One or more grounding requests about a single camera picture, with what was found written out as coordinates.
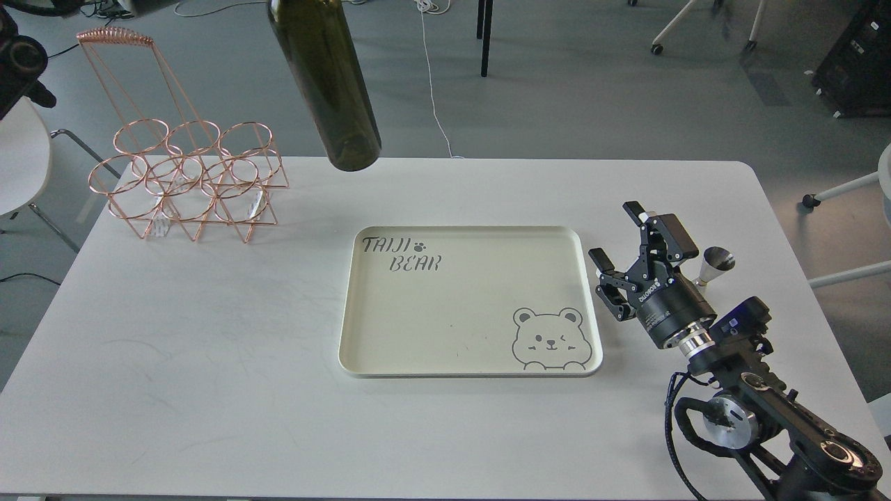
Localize black cables on floor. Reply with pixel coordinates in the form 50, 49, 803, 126
42, 0, 182, 60

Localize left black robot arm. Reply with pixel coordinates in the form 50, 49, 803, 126
1, 1, 154, 120

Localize white chair legs top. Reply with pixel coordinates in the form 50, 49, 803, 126
648, 1, 770, 56

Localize copper wire bottle rack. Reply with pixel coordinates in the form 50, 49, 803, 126
77, 26, 290, 242

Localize white chair base right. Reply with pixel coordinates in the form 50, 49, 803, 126
802, 143, 891, 289

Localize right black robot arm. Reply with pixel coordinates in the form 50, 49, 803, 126
589, 202, 885, 500

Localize dark green wine bottle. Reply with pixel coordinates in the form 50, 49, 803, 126
267, 1, 381, 172

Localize white chair left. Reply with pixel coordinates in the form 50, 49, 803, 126
1, 97, 121, 253

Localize steel jigger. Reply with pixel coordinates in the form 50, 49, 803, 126
693, 246, 736, 287

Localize cream bear tray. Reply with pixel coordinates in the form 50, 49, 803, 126
338, 226, 604, 377

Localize white cable on floor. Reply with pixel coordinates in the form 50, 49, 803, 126
416, 0, 466, 160

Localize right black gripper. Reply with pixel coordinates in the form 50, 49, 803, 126
588, 202, 716, 349

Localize black box top right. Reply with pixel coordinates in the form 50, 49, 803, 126
812, 1, 890, 118

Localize black table legs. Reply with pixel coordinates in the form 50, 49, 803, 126
476, 0, 494, 77

